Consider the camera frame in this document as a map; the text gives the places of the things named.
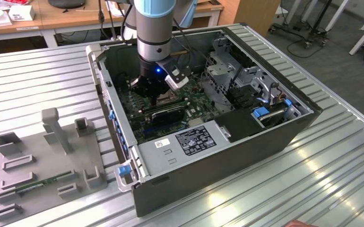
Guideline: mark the hard disk in blue carrier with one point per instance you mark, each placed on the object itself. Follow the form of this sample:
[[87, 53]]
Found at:
[[259, 111]]

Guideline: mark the wooden cabinet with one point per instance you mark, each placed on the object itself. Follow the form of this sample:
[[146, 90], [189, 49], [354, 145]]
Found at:
[[253, 14]]

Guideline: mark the silver topped CPU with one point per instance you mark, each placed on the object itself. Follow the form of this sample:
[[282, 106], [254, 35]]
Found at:
[[165, 98]]

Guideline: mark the black RAM slot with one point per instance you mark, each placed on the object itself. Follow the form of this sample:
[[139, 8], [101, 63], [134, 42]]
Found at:
[[165, 107]]

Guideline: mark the metal drive cage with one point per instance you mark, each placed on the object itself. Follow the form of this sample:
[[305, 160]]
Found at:
[[219, 68]]

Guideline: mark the black graphics card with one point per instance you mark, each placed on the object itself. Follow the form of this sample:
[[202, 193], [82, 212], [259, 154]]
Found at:
[[167, 117]]

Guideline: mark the green motherboard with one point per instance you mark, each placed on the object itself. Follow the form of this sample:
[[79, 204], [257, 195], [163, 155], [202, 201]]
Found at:
[[199, 106]]

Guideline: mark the silver chipset heatsink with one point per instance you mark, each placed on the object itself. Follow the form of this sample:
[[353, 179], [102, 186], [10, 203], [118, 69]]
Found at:
[[195, 121]]

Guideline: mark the white cardboard box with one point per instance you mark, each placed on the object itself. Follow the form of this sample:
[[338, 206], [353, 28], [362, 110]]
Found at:
[[21, 11]]

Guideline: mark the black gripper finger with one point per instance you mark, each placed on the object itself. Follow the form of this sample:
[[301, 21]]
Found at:
[[162, 88], [141, 87]]

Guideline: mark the black wheeled stand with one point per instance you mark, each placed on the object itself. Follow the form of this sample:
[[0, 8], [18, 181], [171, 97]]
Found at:
[[310, 35]]

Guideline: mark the grey power supply unit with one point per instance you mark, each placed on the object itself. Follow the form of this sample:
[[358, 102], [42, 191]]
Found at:
[[158, 160]]

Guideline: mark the black round object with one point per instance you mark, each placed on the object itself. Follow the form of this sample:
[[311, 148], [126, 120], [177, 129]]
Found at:
[[66, 2]]

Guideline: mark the grey parts rack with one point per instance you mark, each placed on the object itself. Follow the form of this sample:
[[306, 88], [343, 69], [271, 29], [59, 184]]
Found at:
[[49, 163]]

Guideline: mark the blue case latch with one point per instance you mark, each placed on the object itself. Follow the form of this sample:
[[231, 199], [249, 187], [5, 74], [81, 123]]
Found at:
[[123, 170]]

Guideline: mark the wooden desk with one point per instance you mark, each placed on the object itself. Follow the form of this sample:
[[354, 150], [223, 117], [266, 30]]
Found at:
[[73, 16]]

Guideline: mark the blue expansion slot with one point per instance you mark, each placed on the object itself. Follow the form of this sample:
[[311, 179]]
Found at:
[[150, 130]]

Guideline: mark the green RAM stick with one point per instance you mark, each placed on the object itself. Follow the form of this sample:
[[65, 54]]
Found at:
[[38, 183]]

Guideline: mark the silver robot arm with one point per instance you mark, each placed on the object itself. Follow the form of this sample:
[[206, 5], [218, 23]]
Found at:
[[153, 35]]

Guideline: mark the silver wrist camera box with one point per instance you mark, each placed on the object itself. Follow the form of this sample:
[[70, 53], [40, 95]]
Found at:
[[175, 82]]

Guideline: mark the dark grey PC case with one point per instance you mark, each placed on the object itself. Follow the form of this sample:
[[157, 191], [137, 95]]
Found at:
[[215, 177]]

